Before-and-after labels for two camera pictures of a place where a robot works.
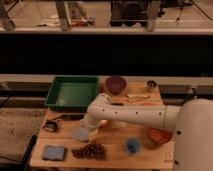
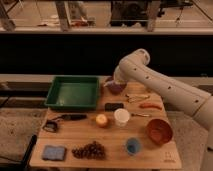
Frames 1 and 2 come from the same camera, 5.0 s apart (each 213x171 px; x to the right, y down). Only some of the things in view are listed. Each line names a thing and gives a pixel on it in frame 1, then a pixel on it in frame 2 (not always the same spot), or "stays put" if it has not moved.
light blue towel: [80, 133] → [111, 83]
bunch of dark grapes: [91, 150] stays put
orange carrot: [149, 103] stays put
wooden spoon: [133, 97] stays put
